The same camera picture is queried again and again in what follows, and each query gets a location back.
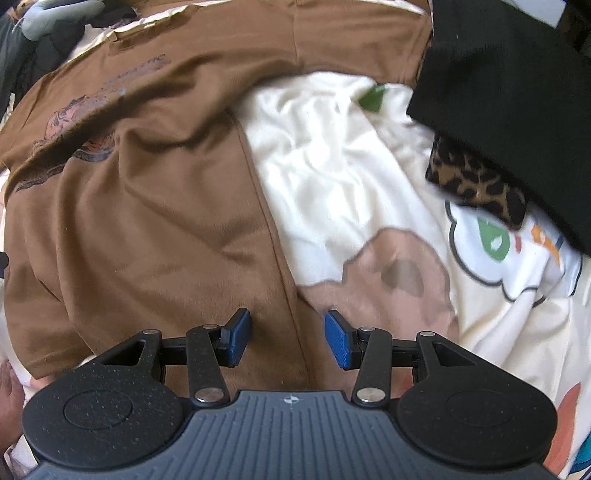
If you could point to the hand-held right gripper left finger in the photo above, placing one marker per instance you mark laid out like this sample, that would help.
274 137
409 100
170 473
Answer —
240 339

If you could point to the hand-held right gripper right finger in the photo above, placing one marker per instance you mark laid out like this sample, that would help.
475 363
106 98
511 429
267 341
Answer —
336 339

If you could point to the brown t-shirt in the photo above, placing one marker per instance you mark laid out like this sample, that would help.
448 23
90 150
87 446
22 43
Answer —
138 207

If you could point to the cream printed bedsheet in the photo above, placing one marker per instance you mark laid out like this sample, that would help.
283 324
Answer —
323 161

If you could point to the leopard print cloth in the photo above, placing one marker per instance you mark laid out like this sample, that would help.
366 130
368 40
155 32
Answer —
466 180

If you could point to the black folded garment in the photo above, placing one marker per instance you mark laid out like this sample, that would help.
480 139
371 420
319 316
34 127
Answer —
508 92

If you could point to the black jacket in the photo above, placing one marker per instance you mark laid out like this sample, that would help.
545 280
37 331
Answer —
41 55

